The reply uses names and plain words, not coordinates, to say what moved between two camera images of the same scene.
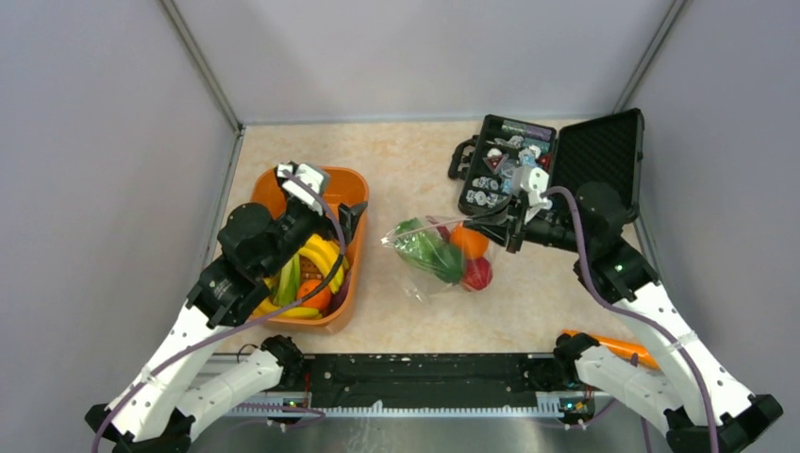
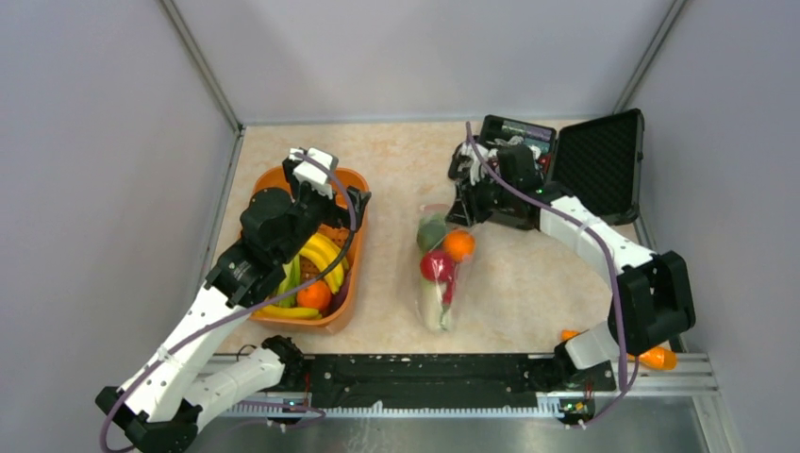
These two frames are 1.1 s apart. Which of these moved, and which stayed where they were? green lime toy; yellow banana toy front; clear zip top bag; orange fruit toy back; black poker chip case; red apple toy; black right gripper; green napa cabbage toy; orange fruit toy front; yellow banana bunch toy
Moved: green lime toy; orange fruit toy back; red apple toy; green napa cabbage toy; clear zip top bag; black right gripper
Stayed: yellow banana bunch toy; yellow banana toy front; orange fruit toy front; black poker chip case
